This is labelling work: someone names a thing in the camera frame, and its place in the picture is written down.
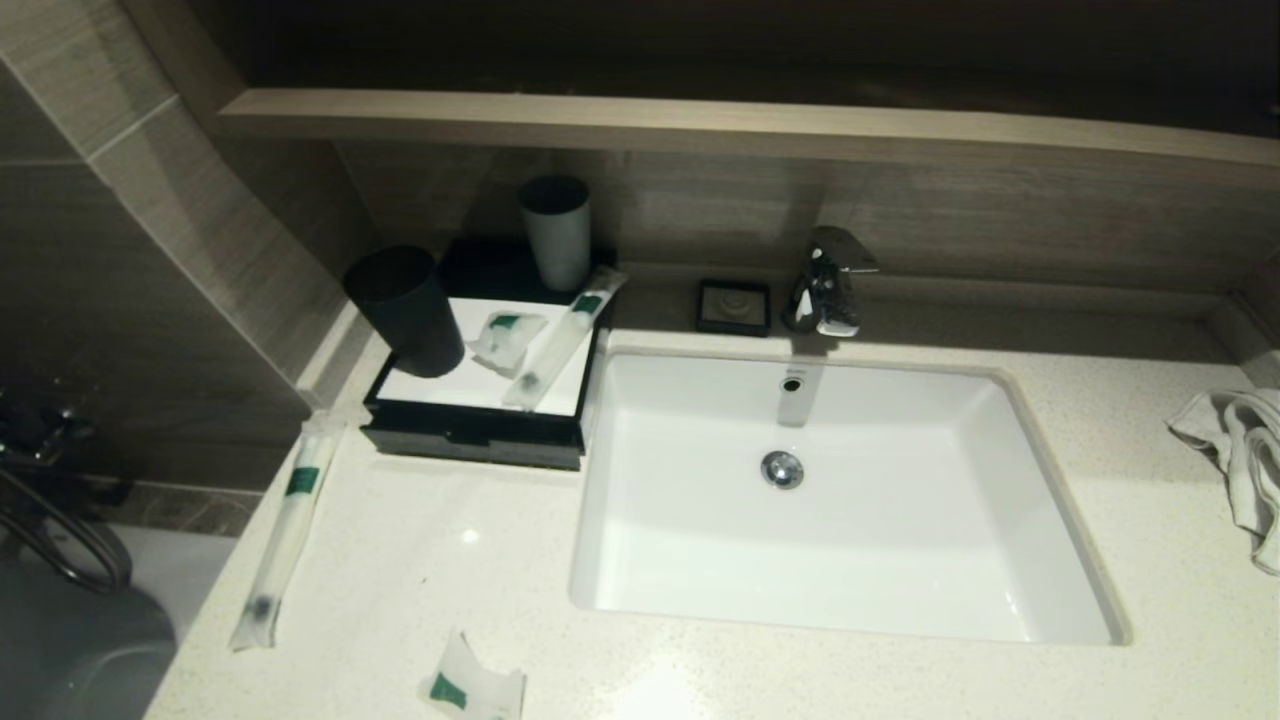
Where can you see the chrome wall valve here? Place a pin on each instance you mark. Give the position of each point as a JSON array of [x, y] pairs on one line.
[[40, 430]]

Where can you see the grey cup with dark rim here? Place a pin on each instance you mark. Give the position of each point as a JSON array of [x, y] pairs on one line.
[[558, 245]]

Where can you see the chrome faucet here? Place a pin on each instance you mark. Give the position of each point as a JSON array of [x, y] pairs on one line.
[[825, 290]]

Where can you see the black plastic cup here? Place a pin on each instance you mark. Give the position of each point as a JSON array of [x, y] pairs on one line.
[[405, 310]]

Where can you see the black square soap dish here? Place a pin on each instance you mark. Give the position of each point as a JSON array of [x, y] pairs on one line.
[[733, 307]]

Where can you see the long clear toothbrush packet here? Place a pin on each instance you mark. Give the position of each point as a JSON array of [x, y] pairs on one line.
[[555, 345], [290, 520]]

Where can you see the black amenity box with drawer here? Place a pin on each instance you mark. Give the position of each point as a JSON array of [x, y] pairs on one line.
[[470, 440]]

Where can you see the grey rounded bathroom fixture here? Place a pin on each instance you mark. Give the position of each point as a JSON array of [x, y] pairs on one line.
[[90, 660]]

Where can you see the white ceramic sink basin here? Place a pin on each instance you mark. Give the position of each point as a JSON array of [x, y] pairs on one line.
[[850, 560]]

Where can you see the small clear packet green label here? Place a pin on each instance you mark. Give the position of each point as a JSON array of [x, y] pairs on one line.
[[505, 340], [470, 685]]

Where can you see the chrome drain stopper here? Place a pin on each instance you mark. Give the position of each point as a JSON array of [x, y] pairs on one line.
[[782, 470]]

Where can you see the light wooden shelf ledge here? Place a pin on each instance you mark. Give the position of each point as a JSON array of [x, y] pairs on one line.
[[700, 122]]

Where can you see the white towel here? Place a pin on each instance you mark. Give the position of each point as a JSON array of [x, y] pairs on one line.
[[1250, 450]]

